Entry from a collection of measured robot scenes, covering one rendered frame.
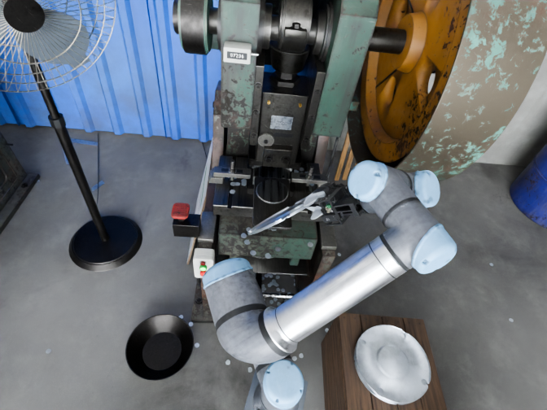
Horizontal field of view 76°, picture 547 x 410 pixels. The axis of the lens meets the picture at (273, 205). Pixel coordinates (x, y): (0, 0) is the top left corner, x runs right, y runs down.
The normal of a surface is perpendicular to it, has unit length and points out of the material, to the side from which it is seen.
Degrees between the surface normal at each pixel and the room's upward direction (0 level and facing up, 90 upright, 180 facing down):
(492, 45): 68
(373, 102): 31
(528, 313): 0
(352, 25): 90
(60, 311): 0
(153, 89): 90
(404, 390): 0
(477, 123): 89
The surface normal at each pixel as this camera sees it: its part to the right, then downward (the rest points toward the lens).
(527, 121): 0.00, 0.74
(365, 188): -0.77, -0.14
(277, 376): 0.16, -0.57
